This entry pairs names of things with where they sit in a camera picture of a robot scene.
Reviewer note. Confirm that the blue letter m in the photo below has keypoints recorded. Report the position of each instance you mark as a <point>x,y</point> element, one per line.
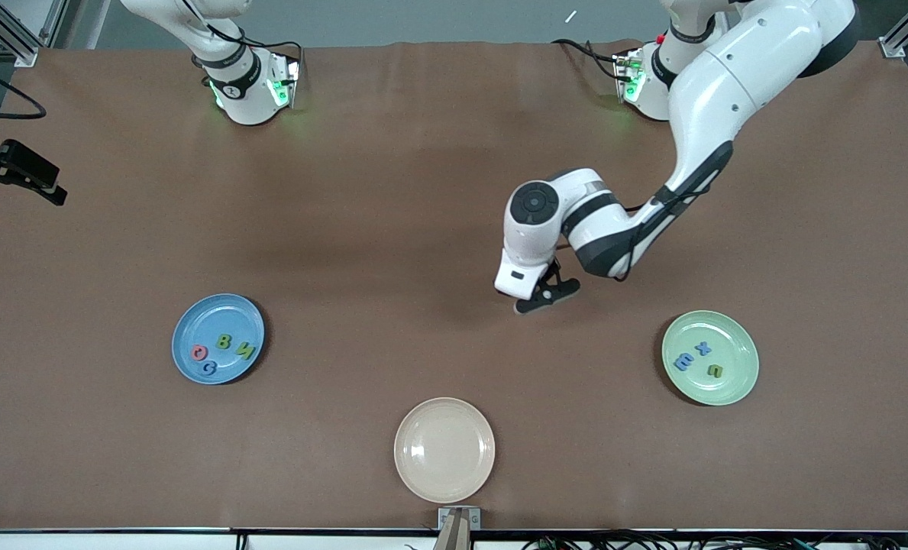
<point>684,360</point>

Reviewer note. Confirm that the blue letter x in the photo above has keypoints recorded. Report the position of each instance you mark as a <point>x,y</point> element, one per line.
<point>702,348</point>

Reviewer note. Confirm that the green lowercase letter n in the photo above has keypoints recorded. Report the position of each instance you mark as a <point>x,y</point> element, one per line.
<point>715,371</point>

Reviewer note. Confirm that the red letter Q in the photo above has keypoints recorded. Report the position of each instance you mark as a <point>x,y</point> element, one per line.
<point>194,353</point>

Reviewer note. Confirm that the green letter B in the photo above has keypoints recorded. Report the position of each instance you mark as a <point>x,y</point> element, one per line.
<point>224,341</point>

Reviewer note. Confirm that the blue letter C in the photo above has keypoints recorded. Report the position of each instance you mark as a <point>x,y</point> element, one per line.
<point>212,371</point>

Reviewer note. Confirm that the green uppercase letter N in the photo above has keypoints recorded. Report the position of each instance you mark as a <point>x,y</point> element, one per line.
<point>245,351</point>

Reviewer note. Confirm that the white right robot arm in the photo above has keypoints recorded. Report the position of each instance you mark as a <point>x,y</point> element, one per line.
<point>247,99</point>

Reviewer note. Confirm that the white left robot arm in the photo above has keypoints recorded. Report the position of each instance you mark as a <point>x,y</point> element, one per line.
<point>728,76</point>

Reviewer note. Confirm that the beige plate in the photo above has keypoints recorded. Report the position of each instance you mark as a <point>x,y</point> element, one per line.
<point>444,451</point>

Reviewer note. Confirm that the green plate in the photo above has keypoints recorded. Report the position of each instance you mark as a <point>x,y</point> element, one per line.
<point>728,340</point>

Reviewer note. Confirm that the blue plate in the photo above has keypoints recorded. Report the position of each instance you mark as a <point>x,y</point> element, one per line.
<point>209,321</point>

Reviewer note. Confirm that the brown table mat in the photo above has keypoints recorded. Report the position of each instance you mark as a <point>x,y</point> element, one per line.
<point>438,137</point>

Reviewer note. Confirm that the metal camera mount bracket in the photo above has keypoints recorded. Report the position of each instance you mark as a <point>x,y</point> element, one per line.
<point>444,518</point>

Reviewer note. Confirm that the white table edge rail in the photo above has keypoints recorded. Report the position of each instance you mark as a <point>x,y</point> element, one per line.
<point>117,541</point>

